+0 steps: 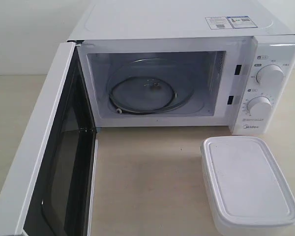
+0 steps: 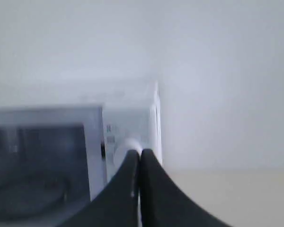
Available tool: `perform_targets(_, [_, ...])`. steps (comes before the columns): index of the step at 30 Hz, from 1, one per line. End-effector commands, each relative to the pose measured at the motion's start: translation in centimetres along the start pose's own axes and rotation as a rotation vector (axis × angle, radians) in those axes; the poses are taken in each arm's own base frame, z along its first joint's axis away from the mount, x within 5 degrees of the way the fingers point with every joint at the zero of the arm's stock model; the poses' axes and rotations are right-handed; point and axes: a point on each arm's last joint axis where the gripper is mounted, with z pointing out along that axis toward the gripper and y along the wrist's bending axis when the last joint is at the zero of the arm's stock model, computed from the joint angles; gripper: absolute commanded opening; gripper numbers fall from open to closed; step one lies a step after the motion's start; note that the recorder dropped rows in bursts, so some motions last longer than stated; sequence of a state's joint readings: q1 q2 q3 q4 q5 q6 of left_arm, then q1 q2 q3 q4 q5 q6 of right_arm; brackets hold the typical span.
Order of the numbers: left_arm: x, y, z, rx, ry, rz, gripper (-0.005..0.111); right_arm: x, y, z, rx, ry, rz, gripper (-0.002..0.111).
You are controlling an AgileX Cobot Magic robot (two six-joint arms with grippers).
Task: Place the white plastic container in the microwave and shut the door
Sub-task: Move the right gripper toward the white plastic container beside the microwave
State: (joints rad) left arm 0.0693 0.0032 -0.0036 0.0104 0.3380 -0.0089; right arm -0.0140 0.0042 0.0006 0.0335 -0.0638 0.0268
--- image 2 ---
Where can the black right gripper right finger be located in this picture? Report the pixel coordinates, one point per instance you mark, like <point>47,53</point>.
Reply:
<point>163,204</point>

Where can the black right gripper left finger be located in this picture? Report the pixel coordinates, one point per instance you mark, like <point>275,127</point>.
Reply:
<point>117,203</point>

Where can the white microwave door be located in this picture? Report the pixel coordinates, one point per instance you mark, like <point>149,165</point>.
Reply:
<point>51,165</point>

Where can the white upper microwave knob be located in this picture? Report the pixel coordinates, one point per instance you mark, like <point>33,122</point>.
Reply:
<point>123,147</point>

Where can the white microwave oven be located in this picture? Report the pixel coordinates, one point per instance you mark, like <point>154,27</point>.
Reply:
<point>115,112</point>

